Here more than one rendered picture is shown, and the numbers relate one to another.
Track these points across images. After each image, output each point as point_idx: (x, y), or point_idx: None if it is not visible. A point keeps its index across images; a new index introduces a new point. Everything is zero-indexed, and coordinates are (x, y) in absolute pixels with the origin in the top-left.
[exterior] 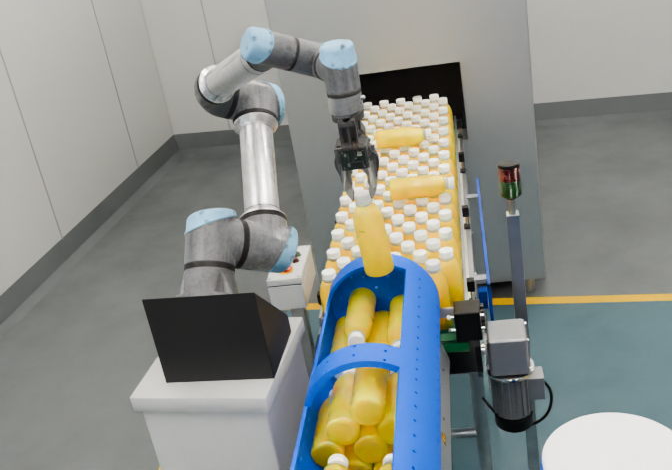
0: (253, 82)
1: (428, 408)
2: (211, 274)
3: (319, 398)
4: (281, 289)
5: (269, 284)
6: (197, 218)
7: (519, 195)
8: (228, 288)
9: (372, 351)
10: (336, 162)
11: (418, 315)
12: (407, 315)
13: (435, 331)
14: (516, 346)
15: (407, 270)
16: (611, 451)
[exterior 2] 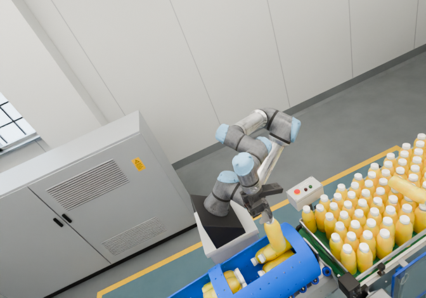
0: (282, 120)
1: None
2: (213, 200)
3: (233, 265)
4: (290, 198)
5: (286, 193)
6: (219, 176)
7: None
8: (216, 208)
9: (220, 285)
10: (243, 204)
11: (269, 282)
12: (260, 279)
13: (279, 293)
14: None
15: (296, 253)
16: None
